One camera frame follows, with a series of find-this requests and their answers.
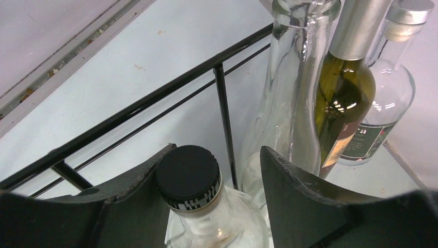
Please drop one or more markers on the green wine bottle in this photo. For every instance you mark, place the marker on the green wine bottle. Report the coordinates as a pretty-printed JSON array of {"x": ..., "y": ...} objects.
[{"x": 346, "y": 86}]

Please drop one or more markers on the black wire wine rack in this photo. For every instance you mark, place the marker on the black wire wine rack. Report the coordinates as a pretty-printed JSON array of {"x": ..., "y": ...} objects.
[{"x": 62, "y": 152}]

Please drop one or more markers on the clear bottle black cap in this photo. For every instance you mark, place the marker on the clear bottle black cap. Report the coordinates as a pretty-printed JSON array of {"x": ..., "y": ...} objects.
[{"x": 207, "y": 213}]

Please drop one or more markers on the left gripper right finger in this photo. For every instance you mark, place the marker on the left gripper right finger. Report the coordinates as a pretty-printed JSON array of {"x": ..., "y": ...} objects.
[{"x": 307, "y": 211}]

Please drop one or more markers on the clear bottle dark green label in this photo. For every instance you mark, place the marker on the clear bottle dark green label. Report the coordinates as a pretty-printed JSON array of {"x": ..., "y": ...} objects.
[{"x": 395, "y": 85}]

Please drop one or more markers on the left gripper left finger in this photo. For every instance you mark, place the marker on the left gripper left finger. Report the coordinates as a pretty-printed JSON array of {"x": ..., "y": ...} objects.
[{"x": 125, "y": 211}]

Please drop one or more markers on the tall empty clear bottle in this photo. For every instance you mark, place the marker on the tall empty clear bottle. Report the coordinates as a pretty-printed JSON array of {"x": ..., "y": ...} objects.
[{"x": 286, "y": 116}]

